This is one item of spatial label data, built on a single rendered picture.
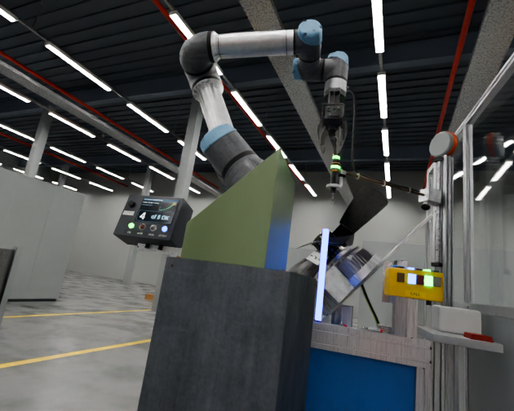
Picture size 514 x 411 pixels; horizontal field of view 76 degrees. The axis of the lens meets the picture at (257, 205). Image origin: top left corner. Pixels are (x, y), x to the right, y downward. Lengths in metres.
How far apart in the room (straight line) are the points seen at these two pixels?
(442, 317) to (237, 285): 1.19
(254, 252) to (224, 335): 0.18
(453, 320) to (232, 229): 1.23
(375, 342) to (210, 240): 0.68
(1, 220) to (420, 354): 6.74
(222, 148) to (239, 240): 0.29
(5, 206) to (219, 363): 6.61
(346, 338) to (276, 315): 0.55
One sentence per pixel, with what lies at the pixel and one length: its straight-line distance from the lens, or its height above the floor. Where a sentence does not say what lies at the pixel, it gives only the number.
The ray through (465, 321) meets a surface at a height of 0.92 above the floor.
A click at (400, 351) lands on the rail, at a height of 0.81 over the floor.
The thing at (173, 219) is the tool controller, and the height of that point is 1.16.
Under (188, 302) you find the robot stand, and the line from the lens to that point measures 0.76.
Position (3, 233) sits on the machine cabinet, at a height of 1.15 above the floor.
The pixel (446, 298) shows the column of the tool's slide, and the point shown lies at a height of 1.01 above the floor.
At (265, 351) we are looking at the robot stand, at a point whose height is 0.84.
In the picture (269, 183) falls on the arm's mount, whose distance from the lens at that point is 0.75.
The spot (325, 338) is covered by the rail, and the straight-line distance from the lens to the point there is 1.19.
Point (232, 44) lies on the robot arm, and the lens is 1.17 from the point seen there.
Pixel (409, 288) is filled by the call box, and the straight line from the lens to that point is 1.17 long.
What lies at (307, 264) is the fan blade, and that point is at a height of 1.08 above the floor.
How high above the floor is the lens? 0.98
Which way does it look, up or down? 13 degrees up
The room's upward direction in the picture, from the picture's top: 8 degrees clockwise
